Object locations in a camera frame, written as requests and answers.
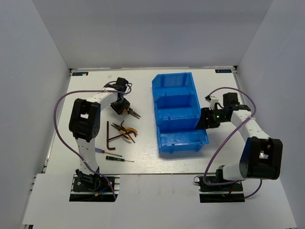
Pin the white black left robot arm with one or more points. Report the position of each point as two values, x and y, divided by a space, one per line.
85 121

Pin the blue plastic three-compartment bin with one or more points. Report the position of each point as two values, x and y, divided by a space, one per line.
177 112

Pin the small brown hex key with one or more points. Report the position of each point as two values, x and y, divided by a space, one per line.
127 131

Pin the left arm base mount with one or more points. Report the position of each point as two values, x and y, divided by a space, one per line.
94 188

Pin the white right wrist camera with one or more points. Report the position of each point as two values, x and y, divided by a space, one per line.
212 101

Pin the yellow black combination pliers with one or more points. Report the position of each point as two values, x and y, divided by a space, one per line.
117 127

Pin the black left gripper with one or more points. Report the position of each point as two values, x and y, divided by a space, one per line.
117 109

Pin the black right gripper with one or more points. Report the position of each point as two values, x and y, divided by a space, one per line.
204 123

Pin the large brown hex key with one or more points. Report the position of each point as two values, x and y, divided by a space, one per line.
108 138

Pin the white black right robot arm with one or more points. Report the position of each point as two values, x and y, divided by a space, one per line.
262 155

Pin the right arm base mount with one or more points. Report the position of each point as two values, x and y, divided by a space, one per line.
232 193

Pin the right table corner label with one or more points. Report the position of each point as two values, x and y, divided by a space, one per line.
223 70

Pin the left table corner label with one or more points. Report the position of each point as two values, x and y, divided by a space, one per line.
80 73

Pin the yellow needle-nose pliers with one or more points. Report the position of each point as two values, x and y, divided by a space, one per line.
130 111

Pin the table corner label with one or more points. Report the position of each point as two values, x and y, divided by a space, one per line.
223 70
80 73

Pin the blue red handled screwdriver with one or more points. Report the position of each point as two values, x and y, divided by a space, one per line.
98 150

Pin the black green handled screwdriver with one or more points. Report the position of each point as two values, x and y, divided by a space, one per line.
111 158

